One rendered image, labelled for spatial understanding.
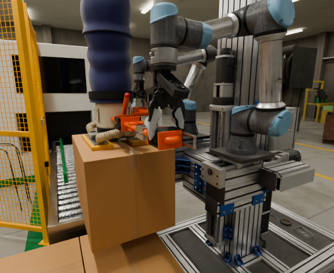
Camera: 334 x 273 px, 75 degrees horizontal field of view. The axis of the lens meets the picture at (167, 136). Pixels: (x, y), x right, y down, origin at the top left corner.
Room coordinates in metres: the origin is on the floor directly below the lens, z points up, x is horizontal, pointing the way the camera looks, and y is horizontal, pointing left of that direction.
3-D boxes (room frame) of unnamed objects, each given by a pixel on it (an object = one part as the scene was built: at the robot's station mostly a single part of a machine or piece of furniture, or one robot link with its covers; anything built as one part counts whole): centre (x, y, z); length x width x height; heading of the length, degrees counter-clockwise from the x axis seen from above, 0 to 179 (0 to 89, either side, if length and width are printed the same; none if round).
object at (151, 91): (0.65, 0.01, 1.34); 0.09 x 0.08 x 0.12; 28
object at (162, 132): (0.62, 0.01, 1.20); 0.08 x 0.07 x 0.05; 28
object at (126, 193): (1.14, 0.27, 0.87); 0.60 x 0.40 x 0.40; 27
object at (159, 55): (0.64, 0.01, 1.43); 0.08 x 0.08 x 0.05
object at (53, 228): (1.22, 0.34, 0.58); 0.70 x 0.03 x 0.06; 117
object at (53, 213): (2.11, 1.17, 0.50); 2.31 x 0.05 x 0.19; 27
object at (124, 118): (0.93, 0.17, 1.20); 0.10 x 0.08 x 0.06; 118
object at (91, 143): (1.10, 0.37, 1.09); 0.34 x 0.10 x 0.05; 28
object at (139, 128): (0.74, 0.07, 1.20); 0.07 x 0.07 x 0.04; 28
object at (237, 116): (1.05, -0.38, 1.20); 0.13 x 0.12 x 0.14; 33
